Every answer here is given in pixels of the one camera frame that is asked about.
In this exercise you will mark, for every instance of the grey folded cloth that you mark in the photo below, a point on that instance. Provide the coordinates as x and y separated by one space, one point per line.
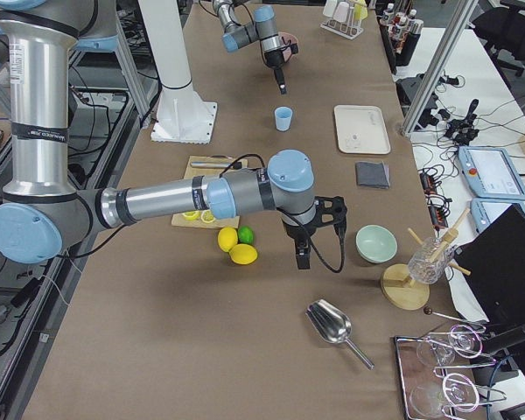
372 174

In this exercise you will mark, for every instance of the green lime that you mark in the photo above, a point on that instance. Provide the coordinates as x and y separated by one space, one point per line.
245 235

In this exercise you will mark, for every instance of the black monitor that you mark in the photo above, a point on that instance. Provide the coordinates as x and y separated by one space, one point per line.
496 259

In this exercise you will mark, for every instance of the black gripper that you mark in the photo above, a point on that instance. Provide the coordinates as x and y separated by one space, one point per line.
273 59
294 232

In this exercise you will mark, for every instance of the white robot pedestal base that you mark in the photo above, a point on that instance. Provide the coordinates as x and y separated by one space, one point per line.
182 116

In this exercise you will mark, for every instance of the cream rabbit tray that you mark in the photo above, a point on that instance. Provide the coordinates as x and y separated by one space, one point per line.
361 130

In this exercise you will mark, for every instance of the wine glass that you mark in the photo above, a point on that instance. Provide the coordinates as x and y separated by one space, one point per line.
440 349
451 398

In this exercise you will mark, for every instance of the pink bowl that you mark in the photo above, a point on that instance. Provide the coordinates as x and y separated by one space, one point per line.
289 45

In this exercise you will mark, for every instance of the clear textured glass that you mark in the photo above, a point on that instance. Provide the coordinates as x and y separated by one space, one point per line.
423 267

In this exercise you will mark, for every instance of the blue teach pendant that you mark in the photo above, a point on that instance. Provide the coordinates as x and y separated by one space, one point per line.
486 211
490 173

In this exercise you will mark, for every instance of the wooden cutting board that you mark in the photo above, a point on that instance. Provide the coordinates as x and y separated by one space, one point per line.
178 221

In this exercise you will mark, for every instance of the mint green bowl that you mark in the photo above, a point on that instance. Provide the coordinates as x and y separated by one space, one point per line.
376 244

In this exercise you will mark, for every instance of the aluminium frame post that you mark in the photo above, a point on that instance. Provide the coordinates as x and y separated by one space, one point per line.
459 19

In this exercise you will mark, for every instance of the wooden cup tree stand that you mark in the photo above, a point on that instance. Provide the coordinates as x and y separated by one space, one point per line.
403 291

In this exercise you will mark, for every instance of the light blue plastic cup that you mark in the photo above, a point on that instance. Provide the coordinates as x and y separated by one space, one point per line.
283 116

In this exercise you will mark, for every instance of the bottle rack with bottles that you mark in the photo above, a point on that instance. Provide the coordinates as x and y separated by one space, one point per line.
400 31

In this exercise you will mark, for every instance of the white cup drying rack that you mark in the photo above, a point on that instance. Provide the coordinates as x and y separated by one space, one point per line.
344 17

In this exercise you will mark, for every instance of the steel ice scoop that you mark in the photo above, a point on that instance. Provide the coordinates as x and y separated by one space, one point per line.
335 327

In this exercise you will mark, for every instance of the lemon slice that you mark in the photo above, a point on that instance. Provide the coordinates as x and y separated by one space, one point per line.
191 216
207 217

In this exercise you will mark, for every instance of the yellow lemon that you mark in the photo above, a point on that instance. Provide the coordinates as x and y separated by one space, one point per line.
227 238
243 254

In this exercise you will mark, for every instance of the steel muddler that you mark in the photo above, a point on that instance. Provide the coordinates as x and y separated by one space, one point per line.
217 165

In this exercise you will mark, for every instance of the black framed mirror tray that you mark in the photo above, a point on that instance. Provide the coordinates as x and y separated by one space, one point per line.
412 372

